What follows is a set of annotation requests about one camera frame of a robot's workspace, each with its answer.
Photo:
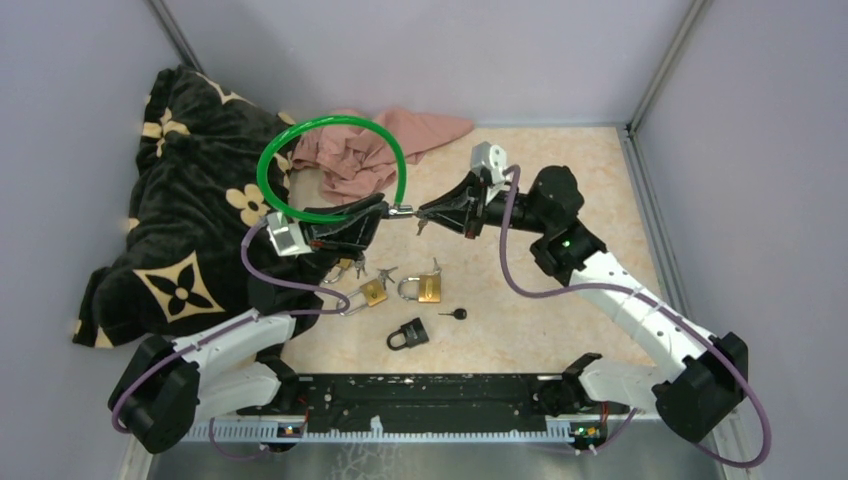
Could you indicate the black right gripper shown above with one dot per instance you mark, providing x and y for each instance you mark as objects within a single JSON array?
[{"x": 464, "y": 208}]

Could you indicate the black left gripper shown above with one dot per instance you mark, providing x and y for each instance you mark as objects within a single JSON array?
[{"x": 347, "y": 240}]

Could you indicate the green cable lock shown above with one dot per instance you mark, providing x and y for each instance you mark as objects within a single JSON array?
[{"x": 282, "y": 139}]

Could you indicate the cable lock keys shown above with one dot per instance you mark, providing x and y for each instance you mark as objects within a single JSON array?
[{"x": 421, "y": 225}]

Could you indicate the small silver key pair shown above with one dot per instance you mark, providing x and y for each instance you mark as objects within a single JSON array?
[{"x": 384, "y": 274}]

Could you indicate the small brass padlock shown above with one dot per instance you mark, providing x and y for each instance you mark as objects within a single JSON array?
[{"x": 338, "y": 271}]

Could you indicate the long-shackle brass padlock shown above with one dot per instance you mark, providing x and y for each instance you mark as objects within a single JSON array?
[{"x": 367, "y": 295}]

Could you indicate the large brass padlock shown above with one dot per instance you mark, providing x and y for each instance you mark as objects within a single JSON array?
[{"x": 426, "y": 288}]

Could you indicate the black-head key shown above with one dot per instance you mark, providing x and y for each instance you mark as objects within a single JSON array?
[{"x": 457, "y": 314}]

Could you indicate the black padlock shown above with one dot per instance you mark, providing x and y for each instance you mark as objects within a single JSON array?
[{"x": 409, "y": 335}]

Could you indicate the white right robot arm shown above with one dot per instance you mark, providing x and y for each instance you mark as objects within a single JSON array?
[{"x": 697, "y": 378}]

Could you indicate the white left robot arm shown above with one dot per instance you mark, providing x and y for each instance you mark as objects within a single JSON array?
[{"x": 170, "y": 385}]

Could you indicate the pink crumpled cloth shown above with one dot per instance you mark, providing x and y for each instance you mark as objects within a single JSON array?
[{"x": 356, "y": 162}]

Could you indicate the black floral plush blanket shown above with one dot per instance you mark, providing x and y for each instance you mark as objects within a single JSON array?
[{"x": 195, "y": 198}]

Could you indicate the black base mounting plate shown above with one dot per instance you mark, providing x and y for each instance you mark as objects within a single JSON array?
[{"x": 439, "y": 408}]

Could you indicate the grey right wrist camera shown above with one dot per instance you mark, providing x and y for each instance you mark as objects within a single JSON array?
[{"x": 489, "y": 162}]

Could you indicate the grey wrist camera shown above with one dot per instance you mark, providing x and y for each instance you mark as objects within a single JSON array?
[
  {"x": 489, "y": 162},
  {"x": 286, "y": 236}
]

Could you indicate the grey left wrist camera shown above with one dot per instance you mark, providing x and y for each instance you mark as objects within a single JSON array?
[{"x": 286, "y": 236}]

